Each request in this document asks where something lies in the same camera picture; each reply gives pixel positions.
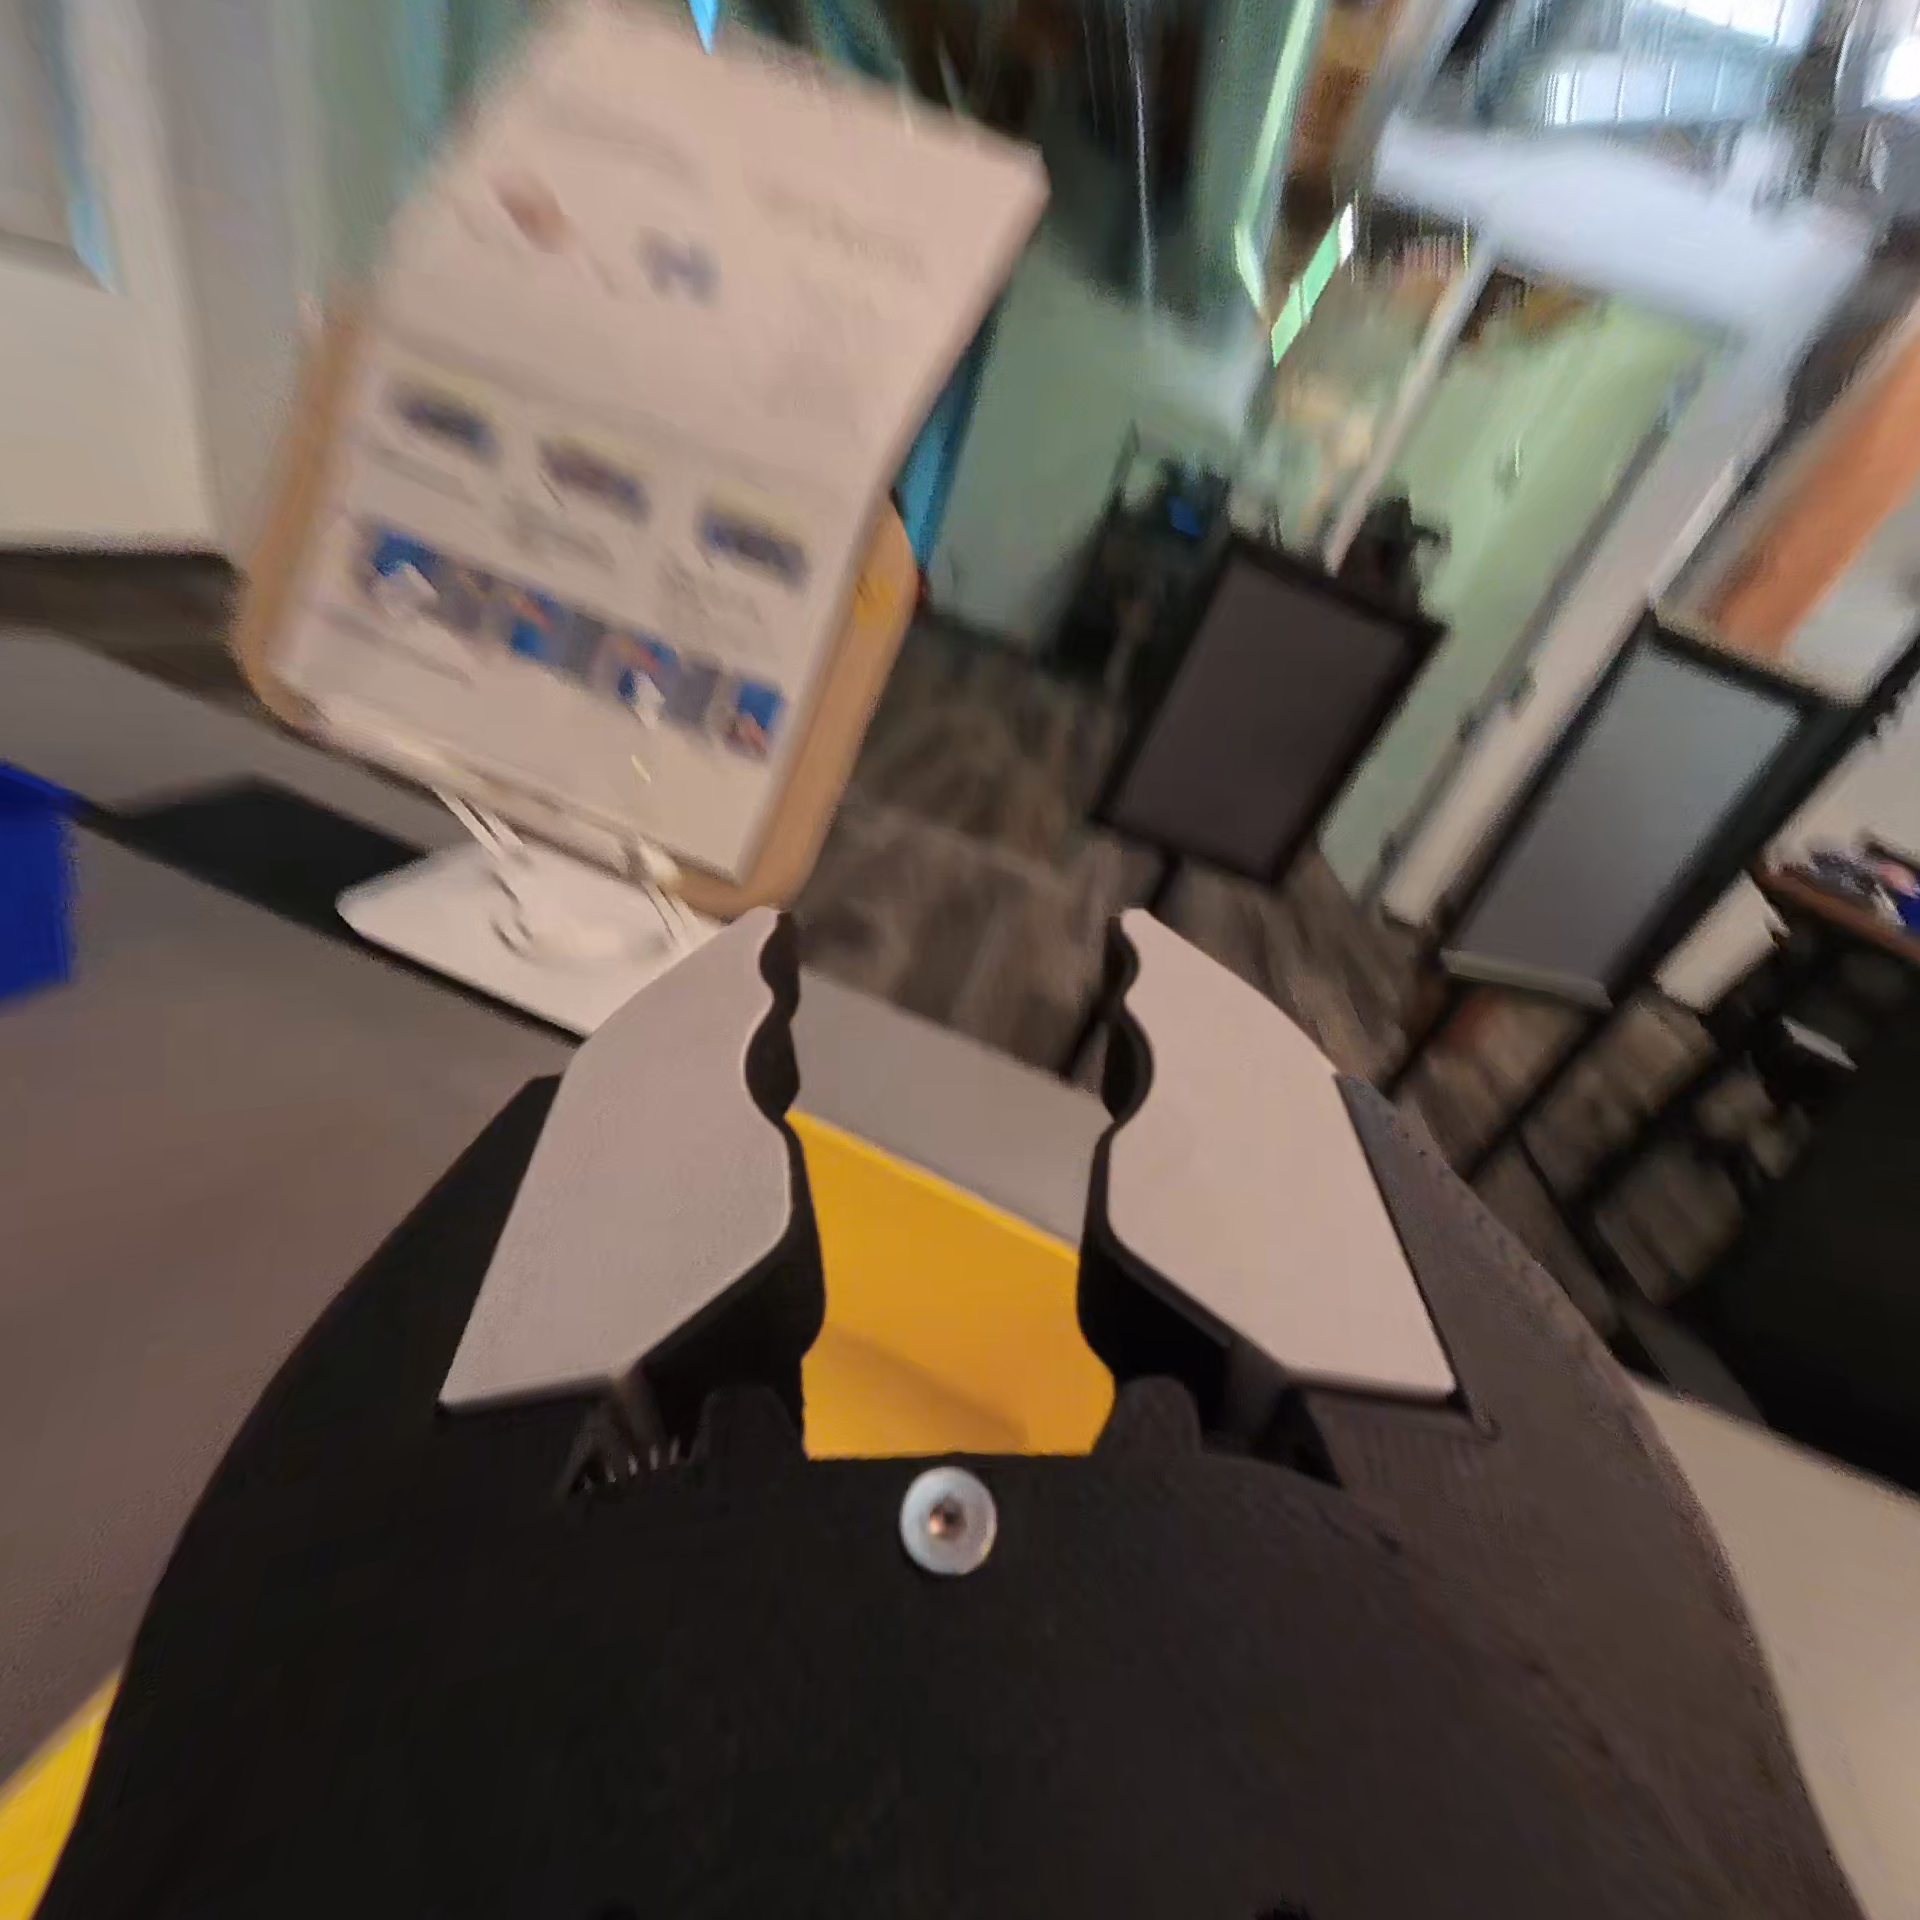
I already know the blue plastic box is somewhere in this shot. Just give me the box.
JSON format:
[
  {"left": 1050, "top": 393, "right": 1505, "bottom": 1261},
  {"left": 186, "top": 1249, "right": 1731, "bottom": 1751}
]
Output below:
[{"left": 0, "top": 762, "right": 80, "bottom": 1000}]

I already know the wooden board with instruction sheet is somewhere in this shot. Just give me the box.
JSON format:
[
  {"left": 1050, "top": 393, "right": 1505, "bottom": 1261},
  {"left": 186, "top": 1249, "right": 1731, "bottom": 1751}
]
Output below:
[{"left": 232, "top": 7, "right": 1051, "bottom": 921}]

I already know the yellow plastic box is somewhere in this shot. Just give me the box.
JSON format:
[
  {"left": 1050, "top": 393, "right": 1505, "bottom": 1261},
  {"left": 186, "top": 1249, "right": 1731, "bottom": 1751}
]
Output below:
[{"left": 0, "top": 1112, "right": 1120, "bottom": 1920}]

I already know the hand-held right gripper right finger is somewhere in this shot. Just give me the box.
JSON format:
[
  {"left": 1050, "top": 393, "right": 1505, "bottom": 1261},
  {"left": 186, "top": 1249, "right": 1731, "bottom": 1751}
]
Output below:
[{"left": 1078, "top": 908, "right": 1460, "bottom": 1403}]

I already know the white board stand base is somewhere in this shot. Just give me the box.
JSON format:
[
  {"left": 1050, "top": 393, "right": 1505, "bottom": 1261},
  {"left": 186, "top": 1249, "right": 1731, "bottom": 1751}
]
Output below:
[{"left": 337, "top": 840, "right": 723, "bottom": 1039}]

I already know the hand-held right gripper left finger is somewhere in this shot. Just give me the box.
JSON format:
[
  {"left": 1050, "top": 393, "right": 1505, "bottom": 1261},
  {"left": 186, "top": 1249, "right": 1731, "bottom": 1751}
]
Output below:
[{"left": 438, "top": 908, "right": 825, "bottom": 1415}]

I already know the black framed screen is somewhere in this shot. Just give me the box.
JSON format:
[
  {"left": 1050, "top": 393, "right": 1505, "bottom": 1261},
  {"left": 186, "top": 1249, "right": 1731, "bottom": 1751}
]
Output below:
[
  {"left": 1443, "top": 613, "right": 1876, "bottom": 1003},
  {"left": 1093, "top": 532, "right": 1445, "bottom": 887}
]

